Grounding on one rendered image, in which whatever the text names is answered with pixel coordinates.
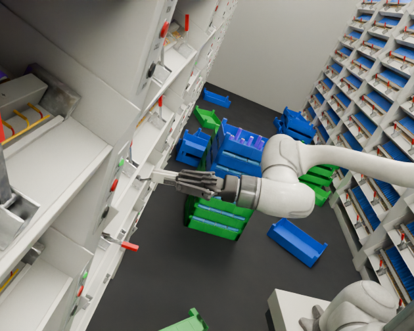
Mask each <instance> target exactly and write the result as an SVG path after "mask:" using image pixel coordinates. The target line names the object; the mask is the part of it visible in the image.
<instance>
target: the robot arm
mask: <svg viewBox="0 0 414 331"><path fill-rule="evenodd" d="M320 164H331V165H334V166H339V167H343V168H345V169H349V170H351V171H354V172H356V173H360V174H362V175H366V176H368V177H372V178H374V179H378V180H380V181H384V182H386V183H390V184H392V185H397V186H400V187H406V188H414V163H407V162H400V161H396V160H391V159H388V158H383V157H380V156H375V155H372V154H367V153H364V152H359V151H356V150H350V149H347V148H342V147H339V146H330V145H306V144H304V143H302V142H300V141H295V140H294V139H293V138H291V137H289V136H288V135H285V134H277V135H274V136H272V137H271V138H270V139H269V140H268V141H267V142H266V144H265V146H264V149H263V152H262V160H261V172H262V178H259V177H251V176H247V175H241V177H240V179H239V178H238V177H237V176H233V175H226V176H225V178H224V179H222V178H220V177H216V176H215V172H214V171H193V170H186V169H182V170H181V172H178V173H177V172H172V171H166V170H162V169H155V168H154V169H153V171H152V175H151V182H154V183H162V184H166V185H173V186H175V187H176V191H178V192H182V193H185V194H190V195H193V196H197V197H199V198H203V199H205V200H206V201H210V199H211V197H213V196H215V197H218V196H219V197H221V201H223V202H229V203H234V202H236V206H237V207H241V208H248V209H252V210H258V211H260V212H262V213H264V214H267V215H272V216H275V217H284V218H293V219H297V218H305V217H307V216H308V215H309V214H310V213H311V212H312V211H313V208H314V205H315V192H314V191H313V190H312V189H311V188H310V187H309V186H307V185H305V184H304V183H299V180H298V178H299V177H300V176H302V175H305V174H306V173H307V171H308V170H309V169H310V168H311V167H313V166H317V165H320ZM312 310H313V314H314V317H315V319H307V318H305V317H301V318H300V320H299V321H298V323H299V325H300V326H301V327H302V329H303V330H304V331H414V300H413V301H411V302H410V303H409V304H408V305H407V306H406V307H404V308H403V309H402V310H401V311H400V312H399V313H398V314H396V304H395V302H394V298H393V297H392V295H391V294H390V293H389V291H388V290H386V289H385V288H384V287H383V286H381V285H380V284H378V283H376V282H373V281H370V280H360V281H357V282H355V283H352V284H350V285H348V286H347V287H345V288H344V289H343V290H342V291H341V292H340V293H339V294H338V295H337V296H336V297H335V298H334V299H333V300H332V301H331V303H330V304H329V305H328V307H327V308H326V309H325V311H324V310H323V309H322V308H321V306H320V305H314V306H313V307H312Z"/></svg>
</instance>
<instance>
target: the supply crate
mask: <svg viewBox="0 0 414 331"><path fill-rule="evenodd" d="M226 122H227V119H226V118H223V119H222V122H221V124H220V126H219V129H218V139H219V146H220V148H221V149H224V150H227V151H230V152H233V153H235V154H238V155H241V156H244V157H247V158H250V159H253V160H256V161H258V162H261V160H262V152H263V151H262V150H263V148H264V146H265V144H266V142H267V141H268V140H269V139H267V138H265V137H262V139H261V141H264V142H265V143H264V145H263V146H262V148H261V150H258V149H257V148H258V147H257V148H256V147H254V145H255V143H256V141H257V139H258V137H259V135H257V134H254V133H251V132H249V131H245V130H242V131H241V134H240V136H239V138H238V140H235V139H234V138H235V135H236V134H237V131H238V130H239V128H238V127H235V126H232V125H229V124H227V123H226ZM231 135H233V136H234V138H233V140H230V139H229V138H230V136H231ZM250 136H252V137H253V141H252V143H251V145H250V146H247V145H246V144H247V142H248V140H249V138H250ZM241 138H244V139H245V140H244V143H243V144H241V143H239V142H240V140H241ZM261 141H260V142H261ZM259 144H260V143H259ZM258 146H259V145H258Z"/></svg>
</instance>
